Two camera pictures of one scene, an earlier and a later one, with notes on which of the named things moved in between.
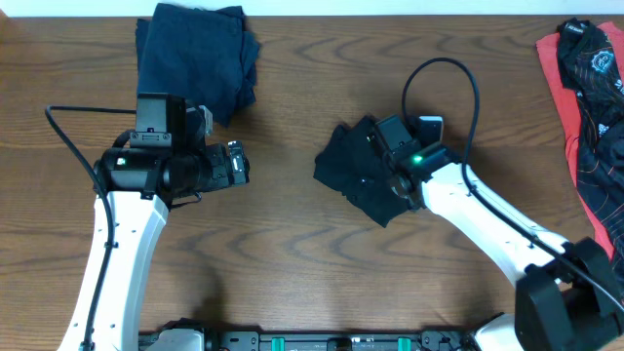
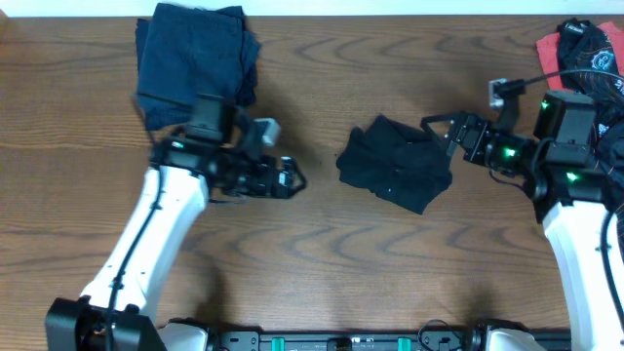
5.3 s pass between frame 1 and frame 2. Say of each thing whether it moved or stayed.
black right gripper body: moved
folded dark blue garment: stayed
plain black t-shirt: moved
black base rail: stayed
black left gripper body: moved
